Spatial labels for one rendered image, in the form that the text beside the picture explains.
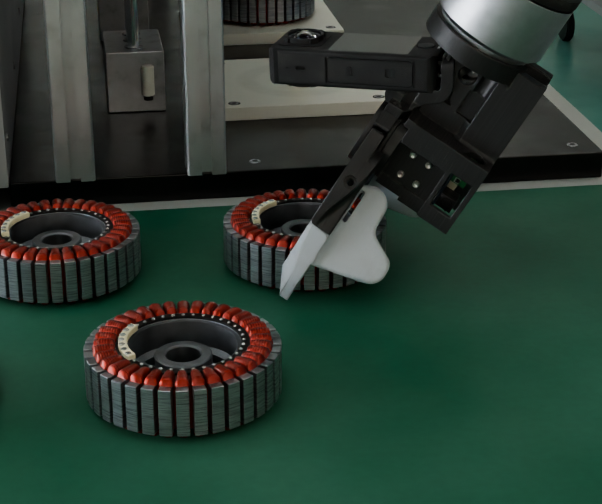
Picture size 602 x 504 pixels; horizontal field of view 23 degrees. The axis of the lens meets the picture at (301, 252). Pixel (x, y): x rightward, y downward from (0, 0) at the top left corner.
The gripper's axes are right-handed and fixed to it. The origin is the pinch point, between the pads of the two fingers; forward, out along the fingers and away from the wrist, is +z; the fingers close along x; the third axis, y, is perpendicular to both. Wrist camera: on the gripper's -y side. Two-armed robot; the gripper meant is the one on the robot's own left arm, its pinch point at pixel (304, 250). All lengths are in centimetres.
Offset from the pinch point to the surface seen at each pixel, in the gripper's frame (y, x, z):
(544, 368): 16.2, -10.8, -8.3
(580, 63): 25, 324, 74
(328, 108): -6.0, 26.3, 1.4
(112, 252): -10.1, -9.1, 3.2
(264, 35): -17, 47, 8
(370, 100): -3.4, 28.1, -0.6
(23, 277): -13.8, -12.4, 6.4
